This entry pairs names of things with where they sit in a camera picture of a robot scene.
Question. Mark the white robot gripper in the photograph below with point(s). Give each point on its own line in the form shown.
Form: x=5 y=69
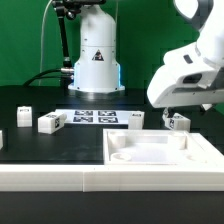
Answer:
x=186 y=79

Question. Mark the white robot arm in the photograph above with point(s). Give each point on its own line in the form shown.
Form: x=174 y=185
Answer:
x=97 y=72

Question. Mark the white marker sheet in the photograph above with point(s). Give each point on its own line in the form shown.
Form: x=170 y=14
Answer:
x=81 y=116

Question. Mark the white right fence wall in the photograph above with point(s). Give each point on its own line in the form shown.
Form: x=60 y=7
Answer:
x=208 y=153

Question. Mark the white fence wall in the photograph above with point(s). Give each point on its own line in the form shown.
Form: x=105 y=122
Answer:
x=90 y=178
x=208 y=153

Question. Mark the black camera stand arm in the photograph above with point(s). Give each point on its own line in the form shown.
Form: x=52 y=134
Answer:
x=69 y=9

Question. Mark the white front fence wall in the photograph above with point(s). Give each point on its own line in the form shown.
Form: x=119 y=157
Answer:
x=90 y=178

